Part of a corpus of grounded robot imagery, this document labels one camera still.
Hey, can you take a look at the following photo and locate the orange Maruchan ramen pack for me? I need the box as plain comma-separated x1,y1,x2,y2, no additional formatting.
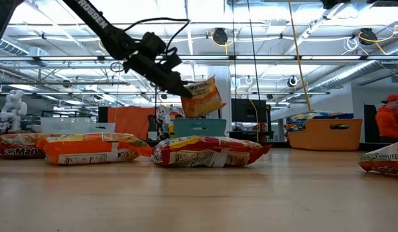
180,75,227,119
37,132,154,166

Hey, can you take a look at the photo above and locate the black monitor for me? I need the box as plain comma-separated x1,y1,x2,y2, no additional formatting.
230,98,268,124

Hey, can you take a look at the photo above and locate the teal plastic bin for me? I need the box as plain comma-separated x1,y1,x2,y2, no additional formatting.
172,118,228,139

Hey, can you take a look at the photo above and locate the orange plastic bin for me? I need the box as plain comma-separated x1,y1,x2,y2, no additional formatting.
287,118,363,152

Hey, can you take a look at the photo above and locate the red Maruchan ramen pack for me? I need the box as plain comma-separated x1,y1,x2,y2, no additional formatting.
152,135,272,168
357,139,398,178
0,133,47,159

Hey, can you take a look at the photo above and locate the black table rail frame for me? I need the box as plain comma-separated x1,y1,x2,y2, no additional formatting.
134,139,398,152

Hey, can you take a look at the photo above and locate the silver ventilation duct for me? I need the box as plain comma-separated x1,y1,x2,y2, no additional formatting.
310,40,398,94
0,30,50,69

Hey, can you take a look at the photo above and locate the black gantry stand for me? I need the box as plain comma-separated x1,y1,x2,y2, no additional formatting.
154,80,208,120

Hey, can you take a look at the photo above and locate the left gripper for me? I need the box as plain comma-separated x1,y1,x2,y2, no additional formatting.
123,52,194,99

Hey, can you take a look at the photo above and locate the clear plastic bin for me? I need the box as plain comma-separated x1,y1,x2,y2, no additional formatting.
40,117,116,135

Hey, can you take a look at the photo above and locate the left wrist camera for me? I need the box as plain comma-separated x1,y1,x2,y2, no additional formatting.
159,48,184,70

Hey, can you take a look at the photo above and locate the white building column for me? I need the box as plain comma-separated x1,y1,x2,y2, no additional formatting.
206,66,232,133

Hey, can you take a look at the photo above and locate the yellow hanging cable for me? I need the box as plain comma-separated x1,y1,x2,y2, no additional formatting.
287,0,313,120

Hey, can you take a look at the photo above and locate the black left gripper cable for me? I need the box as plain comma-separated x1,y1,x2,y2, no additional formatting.
123,17,192,70

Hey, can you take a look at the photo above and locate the long ceiling light strip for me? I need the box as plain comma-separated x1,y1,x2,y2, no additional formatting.
0,54,398,63
34,91,331,96

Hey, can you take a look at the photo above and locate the black ceiling cable reel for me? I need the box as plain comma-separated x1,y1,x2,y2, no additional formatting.
210,27,229,46
358,27,379,46

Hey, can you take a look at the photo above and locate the orange partition panel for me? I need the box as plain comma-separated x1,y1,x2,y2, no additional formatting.
106,106,156,141

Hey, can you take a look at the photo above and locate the thin black hanging cable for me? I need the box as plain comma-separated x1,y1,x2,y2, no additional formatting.
231,0,237,101

